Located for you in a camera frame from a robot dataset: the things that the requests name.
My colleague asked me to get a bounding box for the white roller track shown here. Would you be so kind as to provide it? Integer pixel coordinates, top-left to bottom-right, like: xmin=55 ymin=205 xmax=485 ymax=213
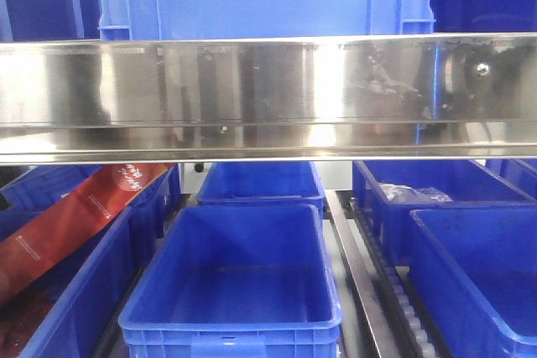
xmin=350 ymin=197 xmax=439 ymax=357

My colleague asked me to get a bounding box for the stainless steel shelf beam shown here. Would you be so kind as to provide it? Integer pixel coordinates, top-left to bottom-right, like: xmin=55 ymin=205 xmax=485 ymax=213
xmin=1 ymin=33 xmax=536 ymax=165

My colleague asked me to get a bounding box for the blue centre front bin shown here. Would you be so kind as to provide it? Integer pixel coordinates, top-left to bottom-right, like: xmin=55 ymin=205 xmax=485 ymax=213
xmin=118 ymin=205 xmax=341 ymax=357

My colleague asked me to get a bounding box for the blue left rear bin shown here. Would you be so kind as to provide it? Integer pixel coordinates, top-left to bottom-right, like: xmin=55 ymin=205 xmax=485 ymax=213
xmin=1 ymin=165 xmax=180 ymax=240

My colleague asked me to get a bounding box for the steel shelf divider rail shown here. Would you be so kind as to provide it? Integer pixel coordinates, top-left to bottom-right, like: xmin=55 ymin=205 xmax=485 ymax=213
xmin=326 ymin=190 xmax=400 ymax=357

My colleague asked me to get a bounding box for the blue left front bin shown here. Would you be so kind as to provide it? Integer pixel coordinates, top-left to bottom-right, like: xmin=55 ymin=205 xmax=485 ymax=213
xmin=0 ymin=206 xmax=146 ymax=358

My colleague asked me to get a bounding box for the red paper bag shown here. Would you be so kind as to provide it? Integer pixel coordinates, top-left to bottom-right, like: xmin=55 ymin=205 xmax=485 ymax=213
xmin=1 ymin=163 xmax=172 ymax=305

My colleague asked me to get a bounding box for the blue right rear bin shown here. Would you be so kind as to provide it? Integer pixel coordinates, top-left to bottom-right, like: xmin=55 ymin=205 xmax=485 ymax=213
xmin=352 ymin=159 xmax=536 ymax=266

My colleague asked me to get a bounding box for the blue centre rear bin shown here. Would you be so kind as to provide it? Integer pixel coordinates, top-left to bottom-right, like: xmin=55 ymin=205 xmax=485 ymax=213
xmin=197 ymin=161 xmax=325 ymax=215

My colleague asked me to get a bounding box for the blue right front bin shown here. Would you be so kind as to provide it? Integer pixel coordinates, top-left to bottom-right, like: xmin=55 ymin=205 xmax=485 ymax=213
xmin=409 ymin=206 xmax=536 ymax=357

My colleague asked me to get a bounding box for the blue bin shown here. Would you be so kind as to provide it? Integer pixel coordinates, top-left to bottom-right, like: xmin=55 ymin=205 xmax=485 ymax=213
xmin=409 ymin=206 xmax=536 ymax=357
xmin=352 ymin=159 xmax=536 ymax=266
xmin=1 ymin=165 xmax=180 ymax=240
xmin=0 ymin=206 xmax=146 ymax=358
xmin=118 ymin=205 xmax=341 ymax=357
xmin=197 ymin=161 xmax=325 ymax=215

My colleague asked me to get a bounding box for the clear plastic bag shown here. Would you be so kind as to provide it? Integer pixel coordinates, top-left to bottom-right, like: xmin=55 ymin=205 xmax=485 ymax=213
xmin=380 ymin=183 xmax=453 ymax=204

